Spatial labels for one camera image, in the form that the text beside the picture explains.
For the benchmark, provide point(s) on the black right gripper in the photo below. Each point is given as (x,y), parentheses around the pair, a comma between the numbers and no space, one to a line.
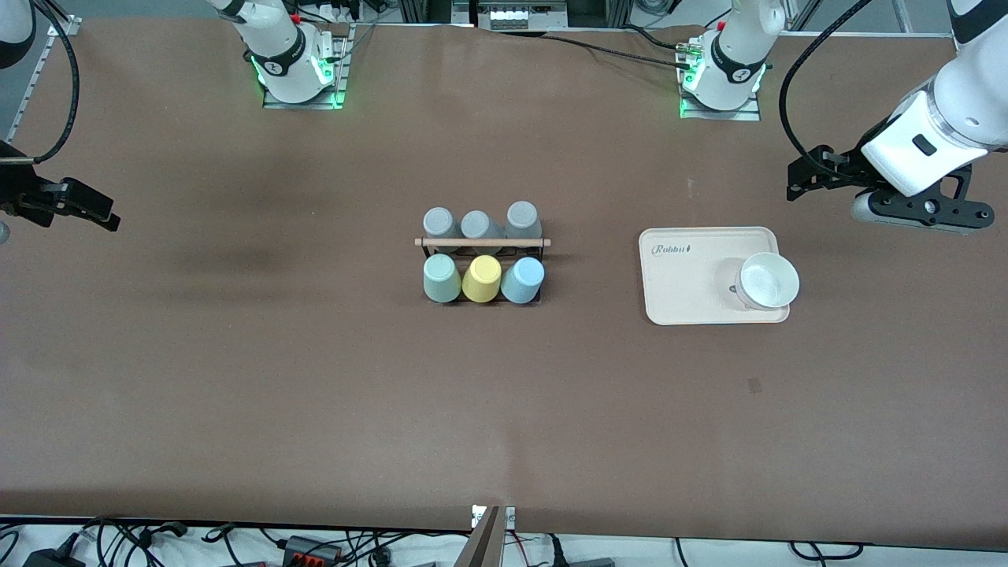
(22,194)

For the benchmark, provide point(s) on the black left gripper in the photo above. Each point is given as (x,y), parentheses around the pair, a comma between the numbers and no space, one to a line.
(844,169)

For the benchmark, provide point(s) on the light blue cup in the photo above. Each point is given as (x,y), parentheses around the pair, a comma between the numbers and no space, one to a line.
(522,281)

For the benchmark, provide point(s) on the pale green cup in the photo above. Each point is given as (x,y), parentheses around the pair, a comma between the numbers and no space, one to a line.
(441,279)

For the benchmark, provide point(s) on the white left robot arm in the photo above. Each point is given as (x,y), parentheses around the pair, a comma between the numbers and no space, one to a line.
(976,94)

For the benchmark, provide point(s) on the white bowl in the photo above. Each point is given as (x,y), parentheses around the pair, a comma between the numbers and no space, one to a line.
(768,279)

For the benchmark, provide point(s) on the beige plastic tray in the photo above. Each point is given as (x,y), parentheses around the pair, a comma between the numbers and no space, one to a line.
(685,283)

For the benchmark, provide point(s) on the aluminium edge profile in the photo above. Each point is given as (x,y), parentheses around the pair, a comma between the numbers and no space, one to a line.
(63,26)

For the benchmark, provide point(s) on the grey cup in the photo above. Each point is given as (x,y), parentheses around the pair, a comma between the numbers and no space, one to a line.
(476,224)
(439,222)
(522,216)

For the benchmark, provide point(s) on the white socket power strip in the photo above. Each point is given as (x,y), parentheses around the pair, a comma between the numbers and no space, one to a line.
(508,16)

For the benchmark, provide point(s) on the yellow cup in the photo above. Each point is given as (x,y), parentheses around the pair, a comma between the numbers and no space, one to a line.
(481,279)

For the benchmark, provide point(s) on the black power adapter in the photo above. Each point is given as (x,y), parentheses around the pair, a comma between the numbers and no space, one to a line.
(51,559)

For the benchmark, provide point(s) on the black box red connectors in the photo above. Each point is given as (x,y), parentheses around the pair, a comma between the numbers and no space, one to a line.
(311,550)

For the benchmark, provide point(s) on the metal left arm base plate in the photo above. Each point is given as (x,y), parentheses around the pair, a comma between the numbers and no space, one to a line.
(720,116)

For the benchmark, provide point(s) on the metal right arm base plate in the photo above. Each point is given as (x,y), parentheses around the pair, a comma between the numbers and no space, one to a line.
(303,104)

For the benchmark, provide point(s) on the aluminium frame post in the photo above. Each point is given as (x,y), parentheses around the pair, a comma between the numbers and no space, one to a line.
(425,9)

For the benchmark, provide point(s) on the small metal bracket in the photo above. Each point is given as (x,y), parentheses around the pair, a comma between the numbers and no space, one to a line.
(510,516)

